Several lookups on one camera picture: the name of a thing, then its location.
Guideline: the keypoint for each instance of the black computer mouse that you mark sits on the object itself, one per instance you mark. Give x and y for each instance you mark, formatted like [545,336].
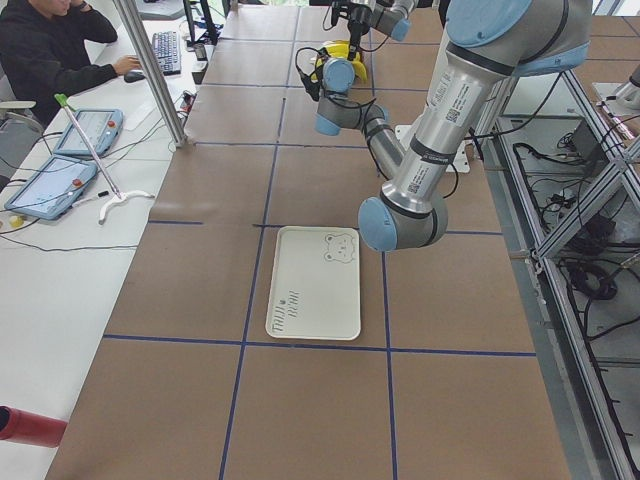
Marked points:
[134,76]

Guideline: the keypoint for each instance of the teach pendant tablet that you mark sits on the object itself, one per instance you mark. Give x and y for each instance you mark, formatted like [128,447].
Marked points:
[101,126]
[52,190]

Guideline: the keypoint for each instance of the aluminium frame column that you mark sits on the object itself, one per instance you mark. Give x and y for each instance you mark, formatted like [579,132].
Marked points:
[133,24]

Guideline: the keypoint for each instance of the person's hand on desk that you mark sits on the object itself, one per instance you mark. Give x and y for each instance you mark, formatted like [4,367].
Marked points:
[126,64]

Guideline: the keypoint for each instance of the lower teach pendant tablet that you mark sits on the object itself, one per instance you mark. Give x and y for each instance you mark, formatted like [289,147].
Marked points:
[52,190]

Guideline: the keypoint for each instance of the upper teach pendant tablet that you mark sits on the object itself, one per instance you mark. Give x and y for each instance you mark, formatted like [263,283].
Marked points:
[101,126]

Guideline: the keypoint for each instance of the person in black hoodie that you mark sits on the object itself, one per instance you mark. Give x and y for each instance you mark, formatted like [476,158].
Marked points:
[43,57]

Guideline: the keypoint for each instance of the black keyboard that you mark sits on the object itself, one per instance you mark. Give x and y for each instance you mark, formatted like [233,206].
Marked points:
[166,48]

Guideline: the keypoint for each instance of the white bear tray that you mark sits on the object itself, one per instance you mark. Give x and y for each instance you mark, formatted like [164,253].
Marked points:
[315,284]

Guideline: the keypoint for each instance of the white stand with rod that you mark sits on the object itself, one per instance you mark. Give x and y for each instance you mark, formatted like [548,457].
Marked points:
[118,197]

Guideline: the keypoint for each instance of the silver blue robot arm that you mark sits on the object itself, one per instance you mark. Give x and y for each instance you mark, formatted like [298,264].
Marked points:
[392,21]
[484,42]

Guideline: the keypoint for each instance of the small yellow object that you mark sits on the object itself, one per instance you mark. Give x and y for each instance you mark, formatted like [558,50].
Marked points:
[16,221]

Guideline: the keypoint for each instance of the aluminium frame rack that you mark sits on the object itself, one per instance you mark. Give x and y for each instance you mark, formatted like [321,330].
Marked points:
[562,153]

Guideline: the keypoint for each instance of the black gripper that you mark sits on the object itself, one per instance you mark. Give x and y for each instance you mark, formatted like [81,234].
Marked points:
[354,31]

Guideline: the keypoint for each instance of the red cylinder bottle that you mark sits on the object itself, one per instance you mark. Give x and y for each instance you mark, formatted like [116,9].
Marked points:
[19,426]

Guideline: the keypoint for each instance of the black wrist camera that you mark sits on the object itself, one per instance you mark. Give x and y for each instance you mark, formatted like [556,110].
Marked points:
[312,82]

